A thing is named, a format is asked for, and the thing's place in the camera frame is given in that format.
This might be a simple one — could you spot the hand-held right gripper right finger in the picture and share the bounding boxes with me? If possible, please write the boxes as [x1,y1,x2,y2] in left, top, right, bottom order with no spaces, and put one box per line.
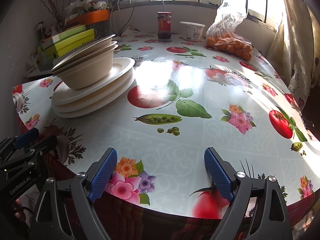
[204,147,293,240]

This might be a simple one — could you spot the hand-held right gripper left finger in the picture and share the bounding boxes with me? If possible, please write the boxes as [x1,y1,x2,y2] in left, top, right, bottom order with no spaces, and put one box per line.
[31,147,118,240]

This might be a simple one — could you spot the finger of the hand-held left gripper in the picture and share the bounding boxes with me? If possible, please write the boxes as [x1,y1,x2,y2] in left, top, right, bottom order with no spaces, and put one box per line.
[0,127,40,155]
[0,135,59,173]

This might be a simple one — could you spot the white foam plate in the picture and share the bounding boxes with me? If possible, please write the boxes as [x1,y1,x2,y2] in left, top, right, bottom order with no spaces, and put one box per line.
[52,77,136,113]
[51,57,135,105]
[55,80,137,118]

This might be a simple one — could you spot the beige paper bowl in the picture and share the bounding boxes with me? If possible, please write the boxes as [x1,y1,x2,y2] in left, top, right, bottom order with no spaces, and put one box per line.
[51,34,116,72]
[52,41,118,73]
[52,44,119,90]

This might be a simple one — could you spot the vegetable print vinyl tablecloth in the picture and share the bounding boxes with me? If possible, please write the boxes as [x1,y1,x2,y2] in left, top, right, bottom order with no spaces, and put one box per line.
[12,26,320,219]

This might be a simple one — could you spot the red plaid cloth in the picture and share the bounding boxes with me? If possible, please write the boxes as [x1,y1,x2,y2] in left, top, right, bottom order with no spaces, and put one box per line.
[15,152,320,240]

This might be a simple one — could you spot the grey striped box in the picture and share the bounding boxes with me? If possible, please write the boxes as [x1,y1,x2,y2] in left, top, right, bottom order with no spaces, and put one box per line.
[37,51,75,72]

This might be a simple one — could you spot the lime green box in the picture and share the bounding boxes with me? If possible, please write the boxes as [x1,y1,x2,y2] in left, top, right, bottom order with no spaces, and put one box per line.
[42,29,97,52]
[54,40,95,58]

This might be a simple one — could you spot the pale green flat box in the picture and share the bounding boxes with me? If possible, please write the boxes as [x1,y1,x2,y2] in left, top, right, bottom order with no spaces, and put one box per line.
[51,24,87,43]

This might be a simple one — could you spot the clear bag of oranges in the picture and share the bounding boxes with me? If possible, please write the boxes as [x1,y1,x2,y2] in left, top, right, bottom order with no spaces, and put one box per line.
[205,1,253,61]

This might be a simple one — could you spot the red dried branches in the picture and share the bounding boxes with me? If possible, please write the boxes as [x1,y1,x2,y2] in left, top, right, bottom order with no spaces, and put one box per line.
[34,0,73,28]

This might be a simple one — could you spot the orange plastic tray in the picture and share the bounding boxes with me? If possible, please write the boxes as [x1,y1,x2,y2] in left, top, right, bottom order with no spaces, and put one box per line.
[65,9,110,27]

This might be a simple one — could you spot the white plastic bag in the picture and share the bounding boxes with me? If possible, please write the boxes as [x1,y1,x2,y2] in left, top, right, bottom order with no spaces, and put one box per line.
[66,0,94,18]

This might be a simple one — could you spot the white plastic tub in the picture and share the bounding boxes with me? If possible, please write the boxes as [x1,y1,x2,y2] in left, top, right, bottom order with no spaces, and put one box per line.
[180,21,206,41]

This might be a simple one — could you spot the patterned cream curtain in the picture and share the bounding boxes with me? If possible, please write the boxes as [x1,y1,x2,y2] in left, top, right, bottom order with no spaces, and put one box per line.
[265,0,320,110]

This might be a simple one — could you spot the dark sauce jar red label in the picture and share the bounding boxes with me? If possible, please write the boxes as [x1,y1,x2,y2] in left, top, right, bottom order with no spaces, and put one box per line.
[157,12,173,40]

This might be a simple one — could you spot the black cable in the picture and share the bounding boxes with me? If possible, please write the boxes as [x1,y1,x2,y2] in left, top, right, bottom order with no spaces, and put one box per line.
[117,4,137,37]

